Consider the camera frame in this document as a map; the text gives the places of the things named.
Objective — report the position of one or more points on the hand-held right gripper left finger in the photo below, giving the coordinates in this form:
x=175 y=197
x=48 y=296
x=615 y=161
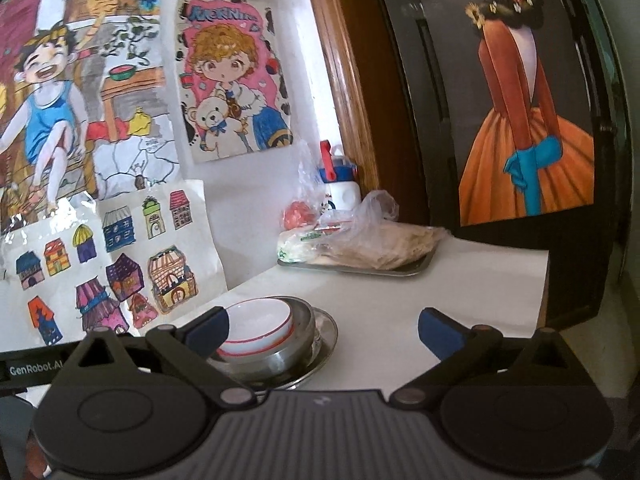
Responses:
x=210 y=332

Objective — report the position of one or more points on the white bottle with blue lid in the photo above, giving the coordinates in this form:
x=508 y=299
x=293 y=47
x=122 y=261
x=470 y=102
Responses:
x=342 y=197

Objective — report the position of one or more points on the red green labelled packet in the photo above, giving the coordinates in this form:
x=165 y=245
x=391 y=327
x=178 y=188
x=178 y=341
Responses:
x=325 y=231

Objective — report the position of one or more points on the deep steel bowl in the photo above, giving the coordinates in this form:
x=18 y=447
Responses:
x=295 y=355

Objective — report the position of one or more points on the brown wooden door frame post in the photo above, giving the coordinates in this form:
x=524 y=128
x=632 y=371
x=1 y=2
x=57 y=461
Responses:
x=345 y=60

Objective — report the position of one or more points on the orange dress girl poster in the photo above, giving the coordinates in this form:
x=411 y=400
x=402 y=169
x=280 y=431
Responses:
x=515 y=160

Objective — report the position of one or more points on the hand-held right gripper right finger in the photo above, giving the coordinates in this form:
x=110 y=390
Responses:
x=440 y=335

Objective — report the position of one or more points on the teddy bear cartoon poster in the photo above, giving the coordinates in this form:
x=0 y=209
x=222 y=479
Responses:
x=225 y=70

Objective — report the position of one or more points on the colourful houses drawing sheet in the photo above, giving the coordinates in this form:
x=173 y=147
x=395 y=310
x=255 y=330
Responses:
x=125 y=240

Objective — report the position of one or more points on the flatbread in plastic bag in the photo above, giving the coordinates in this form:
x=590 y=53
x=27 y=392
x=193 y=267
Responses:
x=390 y=247

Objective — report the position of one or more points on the white bun packet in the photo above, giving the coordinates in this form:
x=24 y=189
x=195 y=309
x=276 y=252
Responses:
x=295 y=250

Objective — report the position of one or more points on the laughing boy drawing poster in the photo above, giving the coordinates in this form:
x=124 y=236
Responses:
x=50 y=110

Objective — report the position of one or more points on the white printed table cover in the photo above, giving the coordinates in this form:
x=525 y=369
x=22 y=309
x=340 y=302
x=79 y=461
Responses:
x=400 y=310

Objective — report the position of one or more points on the red round food in bag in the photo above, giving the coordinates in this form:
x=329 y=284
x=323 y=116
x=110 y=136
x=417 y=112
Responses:
x=299 y=215

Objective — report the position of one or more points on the metal tray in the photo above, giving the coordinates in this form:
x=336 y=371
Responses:
x=400 y=271

